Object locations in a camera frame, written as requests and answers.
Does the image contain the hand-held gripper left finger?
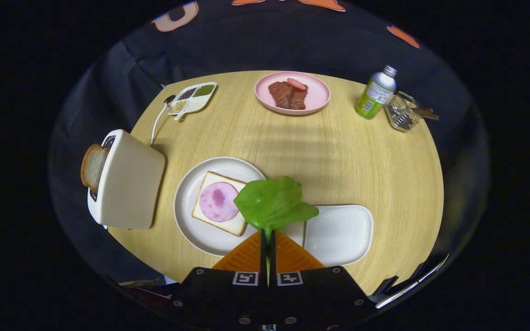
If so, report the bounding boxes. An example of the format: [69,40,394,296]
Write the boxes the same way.
[166,230,269,329]

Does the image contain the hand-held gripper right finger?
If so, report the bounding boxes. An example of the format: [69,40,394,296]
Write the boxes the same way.
[269,230,379,329]

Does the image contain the green lettuce leaf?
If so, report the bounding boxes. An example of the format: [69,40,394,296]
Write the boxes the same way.
[233,176,319,285]

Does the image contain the toasted bread slice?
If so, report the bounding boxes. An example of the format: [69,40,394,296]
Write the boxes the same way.
[81,144,110,193]

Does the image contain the white rectangular plate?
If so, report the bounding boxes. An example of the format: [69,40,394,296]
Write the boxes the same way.
[288,205,374,267]

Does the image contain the white bread slice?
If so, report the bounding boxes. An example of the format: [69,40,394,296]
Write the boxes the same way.
[192,171,248,237]

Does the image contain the round white plate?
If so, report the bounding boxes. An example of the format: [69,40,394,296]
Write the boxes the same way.
[174,157,270,257]

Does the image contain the pink ham slice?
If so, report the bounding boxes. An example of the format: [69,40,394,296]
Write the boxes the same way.
[199,182,240,223]

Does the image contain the white toaster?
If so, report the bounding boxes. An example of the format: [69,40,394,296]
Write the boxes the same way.
[87,129,166,230]

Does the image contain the white divided dish with beans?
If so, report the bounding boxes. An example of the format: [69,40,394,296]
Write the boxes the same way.
[167,82,218,121]

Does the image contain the pink plate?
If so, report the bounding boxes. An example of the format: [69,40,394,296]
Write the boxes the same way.
[254,71,331,115]

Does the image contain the brown meat slices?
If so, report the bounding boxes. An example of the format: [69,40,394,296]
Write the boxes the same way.
[268,81,308,110]

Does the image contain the green label metal bottle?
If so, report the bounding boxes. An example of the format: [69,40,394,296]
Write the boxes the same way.
[355,65,398,120]

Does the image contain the white toaster cable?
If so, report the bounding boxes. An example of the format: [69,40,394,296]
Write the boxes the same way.
[150,102,170,147]

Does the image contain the wire mesh holder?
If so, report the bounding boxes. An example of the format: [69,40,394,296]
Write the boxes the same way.
[384,91,422,133]

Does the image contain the brown utensil handle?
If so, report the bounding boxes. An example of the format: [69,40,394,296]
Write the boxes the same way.
[410,107,439,121]

